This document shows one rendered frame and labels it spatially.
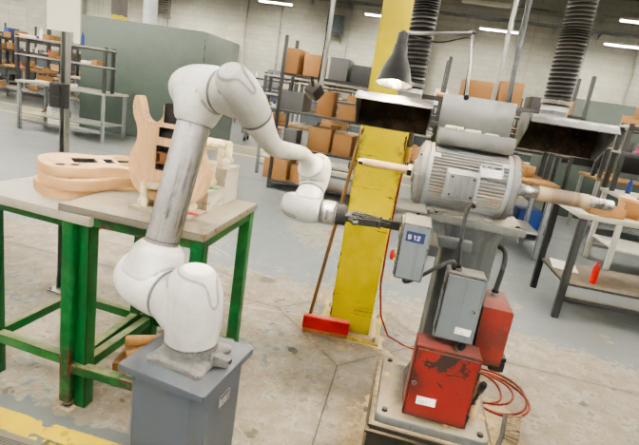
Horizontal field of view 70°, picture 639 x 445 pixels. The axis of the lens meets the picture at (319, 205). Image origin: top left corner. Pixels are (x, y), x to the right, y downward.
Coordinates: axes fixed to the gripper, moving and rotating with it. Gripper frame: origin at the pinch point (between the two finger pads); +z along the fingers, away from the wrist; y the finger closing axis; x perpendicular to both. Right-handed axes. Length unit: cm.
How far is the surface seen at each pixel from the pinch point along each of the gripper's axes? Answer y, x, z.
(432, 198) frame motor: -13.4, 10.1, 13.4
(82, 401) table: 11, -104, -116
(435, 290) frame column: -12.6, -26.0, 22.4
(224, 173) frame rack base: -27, 1, -77
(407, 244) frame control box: 12.4, -2.5, 7.0
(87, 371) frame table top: 13, -86, -112
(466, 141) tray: -15.1, 33.3, 21.3
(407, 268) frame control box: 12.4, -10.8, 8.7
